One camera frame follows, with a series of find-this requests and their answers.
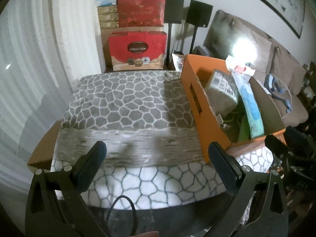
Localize black looped cable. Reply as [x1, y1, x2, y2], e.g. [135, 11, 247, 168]
[107, 195, 139, 236]

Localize white blue packet red label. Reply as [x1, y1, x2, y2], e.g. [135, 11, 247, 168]
[225, 55, 265, 139]

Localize framed ink painting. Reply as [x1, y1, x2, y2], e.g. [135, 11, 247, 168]
[227, 0, 307, 39]

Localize brown cardboard box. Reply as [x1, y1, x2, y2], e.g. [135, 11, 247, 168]
[27, 121, 62, 174]

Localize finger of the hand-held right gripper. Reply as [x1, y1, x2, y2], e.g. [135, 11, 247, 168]
[265, 134, 297, 164]
[283, 126, 316, 154]

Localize person's left hand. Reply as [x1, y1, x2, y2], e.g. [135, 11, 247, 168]
[131, 231, 160, 237]

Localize black speaker on stand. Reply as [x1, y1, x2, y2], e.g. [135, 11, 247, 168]
[186, 0, 214, 55]
[164, 0, 185, 63]

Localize red gift bag round label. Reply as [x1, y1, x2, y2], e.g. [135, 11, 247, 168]
[108, 32, 168, 71]

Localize green cable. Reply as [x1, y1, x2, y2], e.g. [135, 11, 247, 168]
[222, 109, 250, 143]

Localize orange cardboard box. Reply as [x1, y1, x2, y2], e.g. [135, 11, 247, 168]
[180, 54, 287, 165]

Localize brown sofa cushion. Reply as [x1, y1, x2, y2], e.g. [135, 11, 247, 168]
[292, 64, 309, 97]
[272, 46, 300, 87]
[222, 17, 272, 79]

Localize cluttered wooden shelf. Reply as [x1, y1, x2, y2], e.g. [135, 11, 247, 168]
[300, 62, 316, 114]

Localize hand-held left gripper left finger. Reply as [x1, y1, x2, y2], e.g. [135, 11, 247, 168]
[25, 140, 107, 237]

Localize grey labelled packet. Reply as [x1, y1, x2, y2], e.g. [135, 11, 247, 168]
[205, 69, 241, 115]

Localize white curtain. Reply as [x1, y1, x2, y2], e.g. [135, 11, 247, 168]
[0, 0, 74, 193]

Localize red floral gift bag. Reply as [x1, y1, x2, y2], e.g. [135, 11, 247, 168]
[117, 0, 166, 28]

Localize open carton of assorted parts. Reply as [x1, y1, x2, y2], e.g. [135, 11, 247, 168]
[171, 51, 186, 72]

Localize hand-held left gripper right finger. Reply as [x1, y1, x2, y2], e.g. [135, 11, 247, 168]
[208, 142, 289, 237]

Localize grey white patterned blanket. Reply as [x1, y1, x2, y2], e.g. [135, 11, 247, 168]
[51, 70, 274, 208]

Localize brown sofa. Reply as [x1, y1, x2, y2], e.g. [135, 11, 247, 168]
[204, 10, 309, 131]

